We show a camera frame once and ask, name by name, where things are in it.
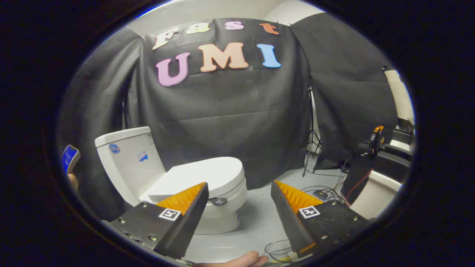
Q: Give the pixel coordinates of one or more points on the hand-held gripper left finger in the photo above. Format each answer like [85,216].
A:
[189,222]

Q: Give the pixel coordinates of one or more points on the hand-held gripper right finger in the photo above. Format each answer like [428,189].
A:
[287,218]

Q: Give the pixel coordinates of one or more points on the white toilet lid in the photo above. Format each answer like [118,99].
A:
[200,174]

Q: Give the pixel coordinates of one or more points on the white toilet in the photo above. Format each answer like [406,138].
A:
[130,167]

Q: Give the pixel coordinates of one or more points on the small black box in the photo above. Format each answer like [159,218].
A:
[320,194]

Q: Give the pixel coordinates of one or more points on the white cabinet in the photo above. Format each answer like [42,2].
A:
[374,194]

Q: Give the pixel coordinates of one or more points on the black tripod stand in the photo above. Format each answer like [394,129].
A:
[312,122]

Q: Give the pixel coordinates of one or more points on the black backdrop cloth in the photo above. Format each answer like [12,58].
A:
[222,111]
[345,92]
[100,92]

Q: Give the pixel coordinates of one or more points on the orange black gripper device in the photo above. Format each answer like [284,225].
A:
[375,142]

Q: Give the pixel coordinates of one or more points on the black equipment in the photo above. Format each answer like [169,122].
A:
[397,163]

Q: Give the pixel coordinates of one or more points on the blue handheld device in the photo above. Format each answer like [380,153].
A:
[69,157]

